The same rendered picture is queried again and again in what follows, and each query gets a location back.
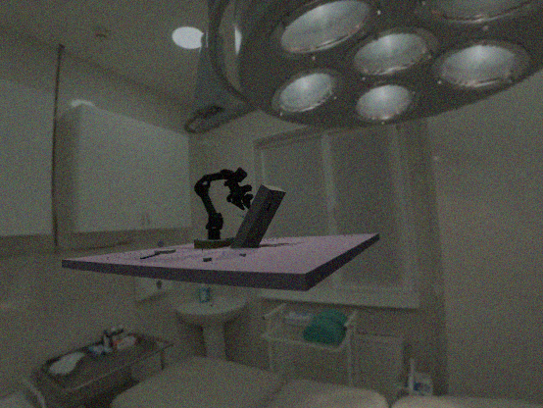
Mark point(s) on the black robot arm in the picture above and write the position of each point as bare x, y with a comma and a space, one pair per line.
216, 219

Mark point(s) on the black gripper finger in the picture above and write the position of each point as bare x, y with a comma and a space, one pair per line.
237, 202
246, 203

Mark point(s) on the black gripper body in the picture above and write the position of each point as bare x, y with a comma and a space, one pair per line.
234, 193

